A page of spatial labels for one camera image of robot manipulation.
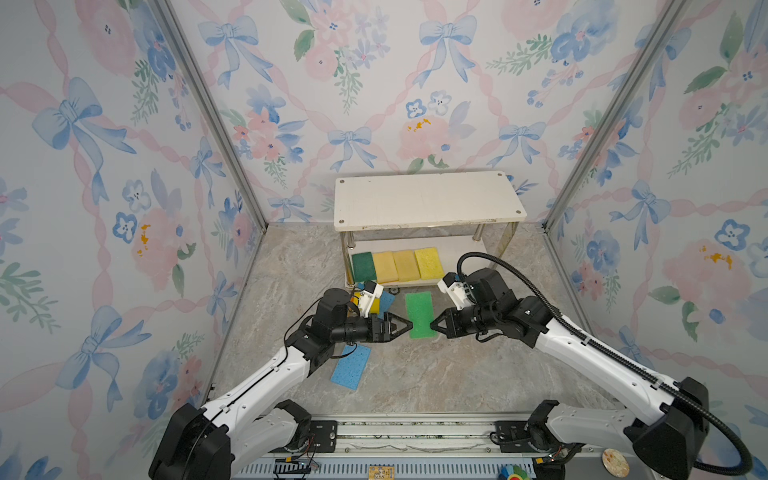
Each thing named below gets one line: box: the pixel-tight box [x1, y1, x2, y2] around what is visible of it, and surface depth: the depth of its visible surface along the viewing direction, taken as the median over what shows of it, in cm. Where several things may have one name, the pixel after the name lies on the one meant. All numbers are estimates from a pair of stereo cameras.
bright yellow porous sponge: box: [414, 247, 445, 280], surface depth 102 cm
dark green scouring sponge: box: [352, 252, 377, 283], surface depth 100 cm
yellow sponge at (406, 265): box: [392, 250, 421, 282], surface depth 100 cm
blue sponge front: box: [330, 344, 371, 391], surface depth 85 cm
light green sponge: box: [406, 291, 437, 339], surface depth 76 cm
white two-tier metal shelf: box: [334, 171, 527, 289], surface depth 83 cm
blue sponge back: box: [378, 290, 396, 320], surface depth 99 cm
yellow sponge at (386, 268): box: [373, 251, 399, 283], surface depth 99 cm
